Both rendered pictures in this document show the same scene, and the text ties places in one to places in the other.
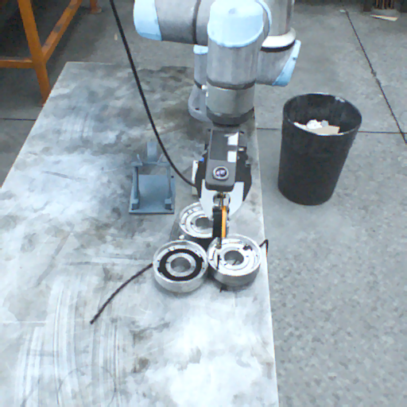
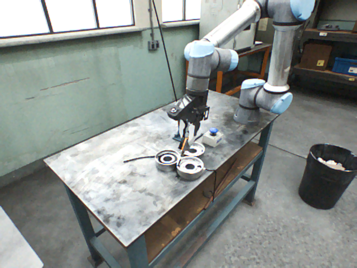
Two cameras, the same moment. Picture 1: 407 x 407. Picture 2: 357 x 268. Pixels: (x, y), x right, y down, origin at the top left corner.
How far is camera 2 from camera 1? 0.49 m
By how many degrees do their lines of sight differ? 34
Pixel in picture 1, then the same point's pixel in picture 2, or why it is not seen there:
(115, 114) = not seen: hidden behind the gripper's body
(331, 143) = (331, 172)
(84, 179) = (170, 122)
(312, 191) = (314, 198)
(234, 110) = (192, 87)
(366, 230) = (343, 237)
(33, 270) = (125, 140)
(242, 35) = (197, 53)
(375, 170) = not seen: outside the picture
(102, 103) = not seen: hidden behind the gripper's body
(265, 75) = (266, 105)
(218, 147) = (181, 101)
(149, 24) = (187, 53)
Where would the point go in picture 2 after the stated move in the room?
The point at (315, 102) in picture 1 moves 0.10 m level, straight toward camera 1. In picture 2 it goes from (337, 152) to (331, 156)
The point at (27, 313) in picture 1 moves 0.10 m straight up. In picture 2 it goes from (111, 149) to (107, 131)
